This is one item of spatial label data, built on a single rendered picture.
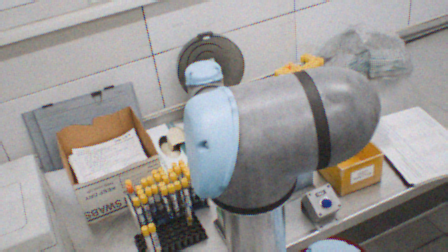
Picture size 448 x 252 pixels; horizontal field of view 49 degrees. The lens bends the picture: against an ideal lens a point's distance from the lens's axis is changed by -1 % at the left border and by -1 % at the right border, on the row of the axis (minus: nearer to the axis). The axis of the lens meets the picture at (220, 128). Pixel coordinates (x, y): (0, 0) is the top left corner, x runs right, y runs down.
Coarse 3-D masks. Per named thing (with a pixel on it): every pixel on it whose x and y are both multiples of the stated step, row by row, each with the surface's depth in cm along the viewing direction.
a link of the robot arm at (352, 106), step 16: (320, 80) 53; (336, 80) 53; (352, 80) 54; (368, 80) 58; (320, 96) 51; (336, 96) 52; (352, 96) 52; (368, 96) 54; (336, 112) 51; (352, 112) 52; (368, 112) 53; (336, 128) 51; (352, 128) 52; (368, 128) 54; (336, 144) 52; (352, 144) 53; (336, 160) 54
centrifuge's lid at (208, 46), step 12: (204, 36) 149; (216, 36) 150; (192, 48) 155; (204, 48) 157; (216, 48) 158; (228, 48) 158; (180, 60) 155; (192, 60) 158; (204, 60) 160; (216, 60) 161; (228, 60) 160; (240, 60) 159; (180, 72) 156; (228, 72) 162; (240, 72) 160; (180, 84) 154; (228, 84) 162
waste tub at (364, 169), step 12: (372, 144) 133; (360, 156) 141; (372, 156) 135; (324, 168) 136; (336, 168) 129; (348, 168) 127; (360, 168) 129; (372, 168) 131; (336, 180) 131; (348, 180) 130; (360, 180) 131; (372, 180) 133; (336, 192) 134; (348, 192) 132
